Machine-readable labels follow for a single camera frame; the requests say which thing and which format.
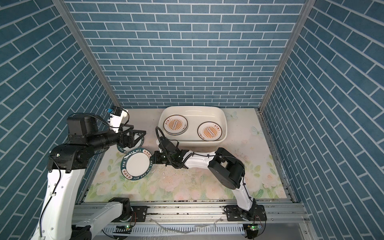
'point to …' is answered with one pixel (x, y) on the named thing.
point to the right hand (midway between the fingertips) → (147, 157)
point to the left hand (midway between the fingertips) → (139, 129)
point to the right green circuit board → (254, 228)
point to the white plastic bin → (194, 126)
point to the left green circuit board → (123, 229)
